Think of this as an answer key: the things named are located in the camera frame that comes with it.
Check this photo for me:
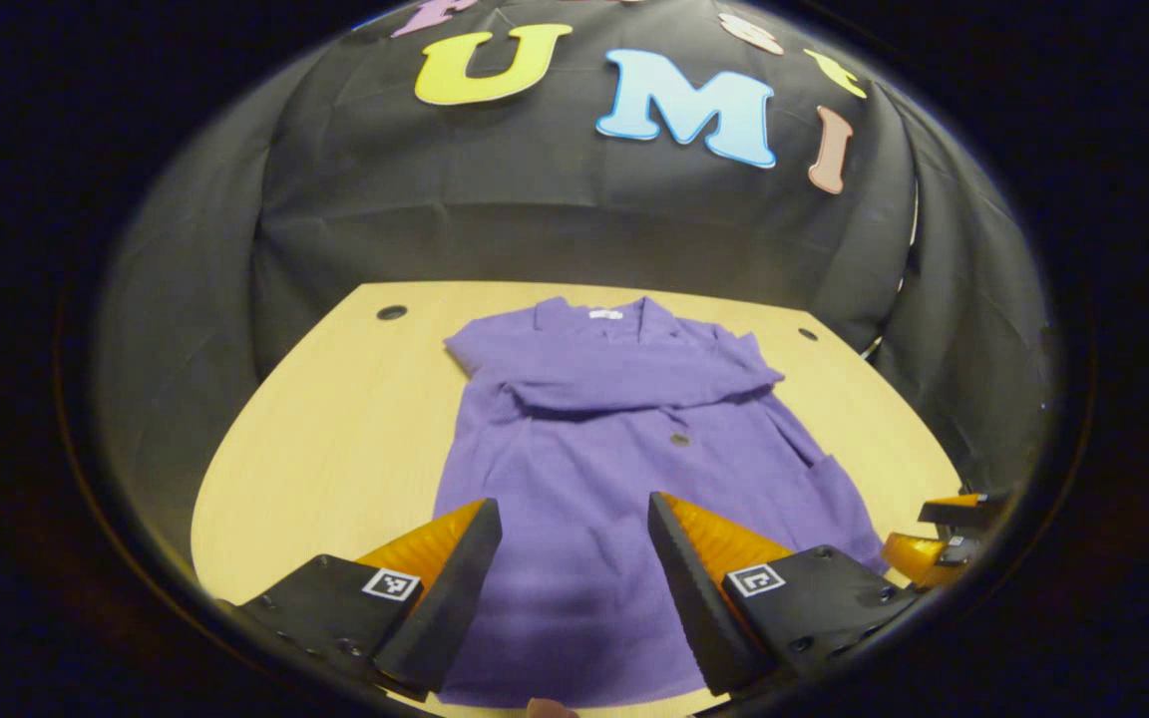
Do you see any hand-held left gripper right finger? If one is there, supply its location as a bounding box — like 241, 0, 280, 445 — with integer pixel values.
647, 492, 920, 696

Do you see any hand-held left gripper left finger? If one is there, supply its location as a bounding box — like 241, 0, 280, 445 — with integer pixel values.
235, 498, 503, 699

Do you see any purple shirt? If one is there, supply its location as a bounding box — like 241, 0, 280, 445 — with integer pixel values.
432, 295, 887, 709

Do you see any black backdrop cloth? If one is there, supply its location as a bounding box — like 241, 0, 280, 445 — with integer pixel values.
96, 0, 1059, 559

